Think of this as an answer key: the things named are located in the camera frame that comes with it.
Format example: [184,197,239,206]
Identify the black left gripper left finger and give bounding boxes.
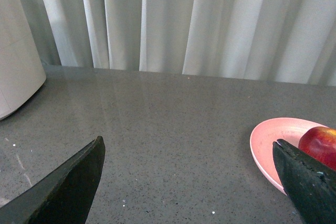
[1,136,106,223]

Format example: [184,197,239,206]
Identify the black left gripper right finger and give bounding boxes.
[272,139,335,223]

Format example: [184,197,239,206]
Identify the red apple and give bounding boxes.
[298,126,335,170]

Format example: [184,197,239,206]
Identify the pink plate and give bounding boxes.
[250,118,323,193]

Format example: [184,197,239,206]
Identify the white curtain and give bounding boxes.
[20,0,335,86]

